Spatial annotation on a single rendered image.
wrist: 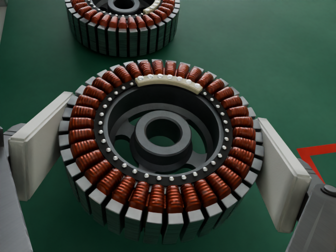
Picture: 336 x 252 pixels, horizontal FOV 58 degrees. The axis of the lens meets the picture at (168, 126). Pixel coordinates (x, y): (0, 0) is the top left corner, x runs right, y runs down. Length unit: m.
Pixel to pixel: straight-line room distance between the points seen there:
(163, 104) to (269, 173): 0.08
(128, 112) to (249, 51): 0.18
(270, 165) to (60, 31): 0.25
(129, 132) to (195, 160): 0.04
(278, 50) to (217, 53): 0.07
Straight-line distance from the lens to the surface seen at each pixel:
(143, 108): 0.20
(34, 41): 0.33
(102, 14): 0.30
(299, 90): 0.32
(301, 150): 0.27
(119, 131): 0.19
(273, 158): 0.16
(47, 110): 0.16
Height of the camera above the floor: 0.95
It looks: 52 degrees down
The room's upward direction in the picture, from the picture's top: 9 degrees clockwise
